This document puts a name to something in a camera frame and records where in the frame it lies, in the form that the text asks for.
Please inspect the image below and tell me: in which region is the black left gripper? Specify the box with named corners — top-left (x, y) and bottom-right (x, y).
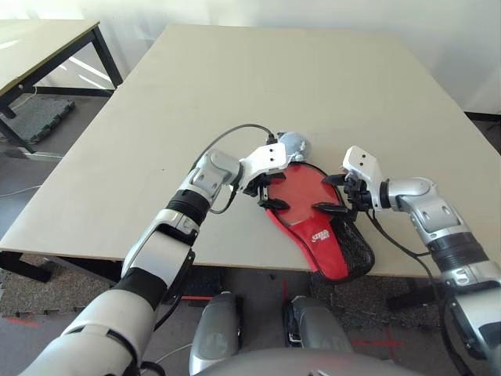
top-left (242, 171), bottom-right (291, 211)

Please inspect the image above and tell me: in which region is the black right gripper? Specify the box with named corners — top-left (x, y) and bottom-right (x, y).
top-left (312, 175), bottom-right (373, 215)

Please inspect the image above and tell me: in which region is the grey plush zipper charm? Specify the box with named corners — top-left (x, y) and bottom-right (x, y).
top-left (276, 132), bottom-right (313, 162)

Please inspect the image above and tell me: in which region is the red black paddle case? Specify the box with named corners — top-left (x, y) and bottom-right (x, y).
top-left (261, 162), bottom-right (376, 282)

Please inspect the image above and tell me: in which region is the dark speckled floor mat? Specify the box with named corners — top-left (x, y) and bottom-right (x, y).
top-left (311, 273), bottom-right (443, 326)

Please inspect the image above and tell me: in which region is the grey right robot leg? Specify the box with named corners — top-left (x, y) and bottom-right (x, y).
top-left (283, 296), bottom-right (353, 353)

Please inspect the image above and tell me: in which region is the grey robot leg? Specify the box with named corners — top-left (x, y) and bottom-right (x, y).
top-left (283, 296), bottom-right (353, 353)
top-left (189, 291), bottom-right (242, 375)

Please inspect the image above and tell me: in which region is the grey left robot leg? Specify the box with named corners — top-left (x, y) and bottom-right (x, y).
top-left (189, 291), bottom-right (242, 375)

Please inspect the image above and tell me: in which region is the grey robot torso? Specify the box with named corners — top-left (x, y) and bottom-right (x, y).
top-left (195, 347), bottom-right (431, 376)

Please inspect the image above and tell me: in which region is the brown speckled floor mat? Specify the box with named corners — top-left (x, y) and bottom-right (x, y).
top-left (0, 256), bottom-right (122, 318)

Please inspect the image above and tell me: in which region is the dark grey foam floor mat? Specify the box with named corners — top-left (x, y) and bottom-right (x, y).
top-left (5, 97), bottom-right (76, 144)

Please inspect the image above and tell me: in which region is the silver metal floor bar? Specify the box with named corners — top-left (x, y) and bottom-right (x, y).
top-left (0, 148), bottom-right (63, 160)

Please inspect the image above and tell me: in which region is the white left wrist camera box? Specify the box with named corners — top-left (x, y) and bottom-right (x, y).
top-left (238, 142), bottom-right (289, 193)

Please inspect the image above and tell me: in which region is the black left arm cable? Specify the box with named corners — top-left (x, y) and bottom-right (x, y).
top-left (154, 124), bottom-right (277, 334)

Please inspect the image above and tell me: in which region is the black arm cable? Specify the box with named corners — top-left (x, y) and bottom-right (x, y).
top-left (154, 124), bottom-right (277, 334)
top-left (367, 211), bottom-right (470, 376)

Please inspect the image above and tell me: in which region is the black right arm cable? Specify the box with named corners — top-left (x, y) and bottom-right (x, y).
top-left (367, 211), bottom-right (470, 376)

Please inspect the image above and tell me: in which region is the beige side table black frame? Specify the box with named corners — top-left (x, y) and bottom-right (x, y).
top-left (0, 19), bottom-right (125, 156)

